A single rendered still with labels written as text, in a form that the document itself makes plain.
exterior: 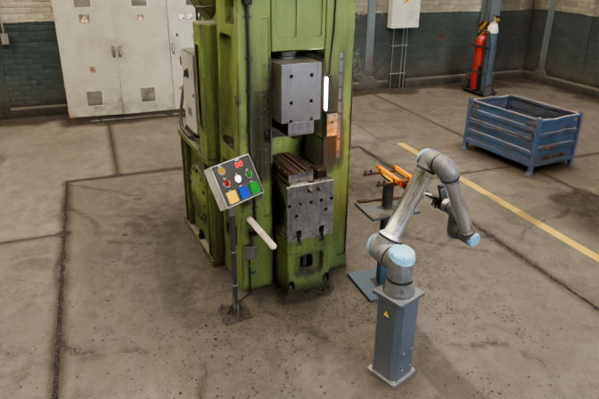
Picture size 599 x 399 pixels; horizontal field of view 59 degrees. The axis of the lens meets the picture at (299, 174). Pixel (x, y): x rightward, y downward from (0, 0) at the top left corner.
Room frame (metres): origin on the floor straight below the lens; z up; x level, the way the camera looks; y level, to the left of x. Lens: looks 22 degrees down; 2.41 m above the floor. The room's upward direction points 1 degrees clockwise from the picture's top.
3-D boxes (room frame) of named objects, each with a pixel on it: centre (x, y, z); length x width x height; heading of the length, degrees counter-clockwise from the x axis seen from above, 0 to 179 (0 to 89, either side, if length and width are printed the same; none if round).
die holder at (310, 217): (3.76, 0.04, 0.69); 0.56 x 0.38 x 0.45; 26
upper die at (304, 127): (3.73, 0.08, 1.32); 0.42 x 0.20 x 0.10; 26
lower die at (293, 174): (3.73, 0.08, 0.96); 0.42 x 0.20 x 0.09; 26
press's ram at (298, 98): (3.75, 0.05, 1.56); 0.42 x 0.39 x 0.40; 26
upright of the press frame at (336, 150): (4.03, -0.19, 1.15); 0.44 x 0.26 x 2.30; 26
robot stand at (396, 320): (2.65, -0.59, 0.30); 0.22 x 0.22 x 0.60; 41
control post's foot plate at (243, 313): (3.22, 0.46, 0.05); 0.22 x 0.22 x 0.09; 26
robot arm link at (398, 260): (2.66, -0.59, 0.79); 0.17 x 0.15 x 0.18; 27
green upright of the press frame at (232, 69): (3.74, 0.41, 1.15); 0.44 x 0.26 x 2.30; 26
